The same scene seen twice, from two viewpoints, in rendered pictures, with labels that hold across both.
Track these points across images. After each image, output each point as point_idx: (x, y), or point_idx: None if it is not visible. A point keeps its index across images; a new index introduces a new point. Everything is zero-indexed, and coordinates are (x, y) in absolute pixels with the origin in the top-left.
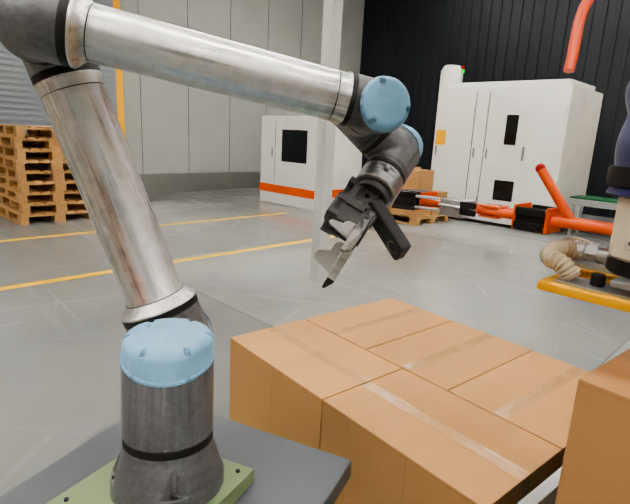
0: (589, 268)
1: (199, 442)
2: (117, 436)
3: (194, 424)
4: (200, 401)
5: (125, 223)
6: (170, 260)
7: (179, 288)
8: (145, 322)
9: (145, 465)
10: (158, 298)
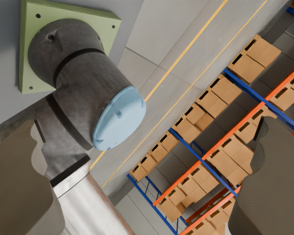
0: None
1: (99, 52)
2: (25, 108)
3: (110, 63)
4: (115, 72)
5: (129, 230)
6: (84, 216)
7: (71, 189)
8: (111, 148)
9: None
10: (88, 175)
